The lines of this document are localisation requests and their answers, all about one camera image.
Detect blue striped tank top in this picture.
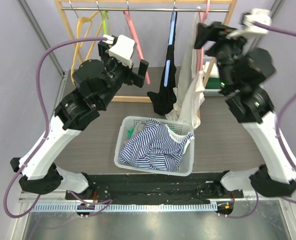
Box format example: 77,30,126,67
118,118,194,172

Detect yellow hanger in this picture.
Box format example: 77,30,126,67
71,11,99,84

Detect grey tank top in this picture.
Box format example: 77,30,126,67
132,120,147,137

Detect green tank top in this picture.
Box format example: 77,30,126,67
127,128,134,139

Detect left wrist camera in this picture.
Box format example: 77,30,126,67
103,34,136,69

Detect light blue hanger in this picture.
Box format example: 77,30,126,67
164,11,176,87

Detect lime green hanger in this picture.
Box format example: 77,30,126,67
101,10,110,35

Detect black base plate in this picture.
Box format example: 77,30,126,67
65,171,246,205

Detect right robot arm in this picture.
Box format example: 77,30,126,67
194,21,296,198

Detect black tank top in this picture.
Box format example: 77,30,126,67
146,9,178,116

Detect folded white cloth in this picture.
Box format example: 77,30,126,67
203,61,219,79

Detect light pink hanger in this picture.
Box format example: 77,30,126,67
197,0,211,73

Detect wooden clothes rack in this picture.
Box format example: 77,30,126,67
54,0,237,103

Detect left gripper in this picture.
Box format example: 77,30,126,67
98,42,148,109

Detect white empty basket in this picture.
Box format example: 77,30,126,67
114,116,194,177

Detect white slotted cable duct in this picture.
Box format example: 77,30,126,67
32,202,217,213

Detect white tank top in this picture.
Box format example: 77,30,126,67
165,12,205,129

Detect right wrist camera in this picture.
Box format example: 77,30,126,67
226,7,273,40

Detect folded green cloth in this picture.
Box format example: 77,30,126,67
205,77,220,90

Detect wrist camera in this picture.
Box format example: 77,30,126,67
226,7,273,40
103,34,136,69

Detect white basket with clothes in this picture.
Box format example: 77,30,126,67
203,56,221,96

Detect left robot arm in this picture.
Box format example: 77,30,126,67
11,37,149,200

